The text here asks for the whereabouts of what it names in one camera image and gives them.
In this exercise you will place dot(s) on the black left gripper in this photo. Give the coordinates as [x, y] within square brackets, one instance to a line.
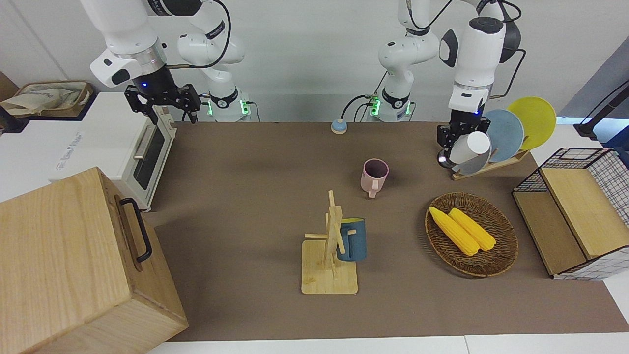
[467, 120]

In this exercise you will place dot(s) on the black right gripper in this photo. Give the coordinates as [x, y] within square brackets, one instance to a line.
[157, 88]

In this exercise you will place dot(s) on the white cup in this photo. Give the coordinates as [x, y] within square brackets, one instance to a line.
[471, 145]

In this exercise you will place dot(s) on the pink mug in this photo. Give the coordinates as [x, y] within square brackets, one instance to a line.
[369, 184]

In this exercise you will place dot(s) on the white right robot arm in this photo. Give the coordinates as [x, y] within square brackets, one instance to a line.
[123, 24]

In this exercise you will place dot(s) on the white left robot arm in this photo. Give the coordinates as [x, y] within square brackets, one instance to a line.
[479, 49]

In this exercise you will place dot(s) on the grey plate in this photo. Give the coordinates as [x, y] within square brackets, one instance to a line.
[479, 164]

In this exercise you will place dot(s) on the light blue plate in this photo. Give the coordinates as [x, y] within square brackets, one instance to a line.
[506, 130]

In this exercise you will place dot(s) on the wooden plate rack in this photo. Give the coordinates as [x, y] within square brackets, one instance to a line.
[491, 166]

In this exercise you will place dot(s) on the yellow plate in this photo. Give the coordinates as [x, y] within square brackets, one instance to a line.
[535, 118]

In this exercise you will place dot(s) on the white toaster oven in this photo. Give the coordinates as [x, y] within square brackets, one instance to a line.
[98, 142]

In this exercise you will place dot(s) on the brown storage basket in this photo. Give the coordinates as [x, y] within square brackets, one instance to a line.
[87, 96]

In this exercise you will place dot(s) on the yellow corn cob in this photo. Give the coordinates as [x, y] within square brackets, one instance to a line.
[454, 231]
[474, 230]

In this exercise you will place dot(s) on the blue bell with wooden base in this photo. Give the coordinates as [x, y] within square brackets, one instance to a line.
[339, 127]

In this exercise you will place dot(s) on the round wicker basket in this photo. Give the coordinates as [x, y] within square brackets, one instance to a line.
[496, 255]

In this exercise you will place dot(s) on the beige cloth bag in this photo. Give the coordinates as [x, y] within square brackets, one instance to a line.
[39, 101]

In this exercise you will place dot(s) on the dark blue mug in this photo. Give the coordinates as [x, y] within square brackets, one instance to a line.
[355, 243]

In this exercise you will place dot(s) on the wooden cabinet box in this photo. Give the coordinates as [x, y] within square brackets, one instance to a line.
[64, 270]

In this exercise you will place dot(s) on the wooden mug rack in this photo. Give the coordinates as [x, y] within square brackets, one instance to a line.
[327, 275]

